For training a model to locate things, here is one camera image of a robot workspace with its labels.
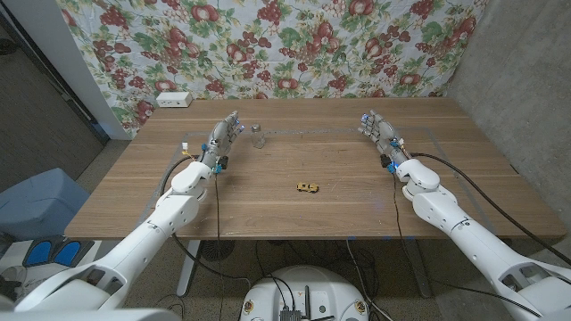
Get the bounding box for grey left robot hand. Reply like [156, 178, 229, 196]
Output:
[200, 110, 246, 175]

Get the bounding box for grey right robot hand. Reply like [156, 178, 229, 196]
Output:
[356, 110, 410, 169]

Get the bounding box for clear glass salt shaker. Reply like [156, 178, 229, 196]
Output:
[250, 123, 267, 150]

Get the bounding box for white power strip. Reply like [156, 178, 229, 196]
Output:
[155, 91, 194, 109]

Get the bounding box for black round floor fan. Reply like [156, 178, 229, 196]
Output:
[199, 239, 236, 262]

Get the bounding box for floral fruit print backdrop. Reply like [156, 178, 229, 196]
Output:
[56, 0, 490, 139]

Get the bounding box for white table leg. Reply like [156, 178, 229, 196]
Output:
[176, 239, 202, 299]

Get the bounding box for grey table leg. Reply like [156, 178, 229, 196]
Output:
[403, 238, 434, 299]

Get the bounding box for white robot torso base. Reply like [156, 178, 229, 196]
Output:
[239, 265, 370, 321]

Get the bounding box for dark grey door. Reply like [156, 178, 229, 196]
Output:
[0, 11, 112, 193]

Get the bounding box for blue foot pedal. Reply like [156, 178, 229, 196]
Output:
[21, 235, 95, 268]

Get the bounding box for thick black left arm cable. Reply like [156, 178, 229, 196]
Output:
[159, 153, 253, 291]

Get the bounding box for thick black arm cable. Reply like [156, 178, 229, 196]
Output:
[409, 152, 571, 268]
[159, 153, 253, 291]

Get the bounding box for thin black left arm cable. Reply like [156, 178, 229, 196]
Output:
[213, 171, 224, 321]

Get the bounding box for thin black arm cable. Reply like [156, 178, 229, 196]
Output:
[213, 171, 224, 321]
[391, 172, 543, 318]

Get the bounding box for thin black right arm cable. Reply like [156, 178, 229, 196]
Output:
[391, 172, 543, 318]

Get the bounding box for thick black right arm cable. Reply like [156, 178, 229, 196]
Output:
[409, 152, 571, 268]

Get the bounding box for black floor cable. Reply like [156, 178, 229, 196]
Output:
[346, 238, 393, 321]

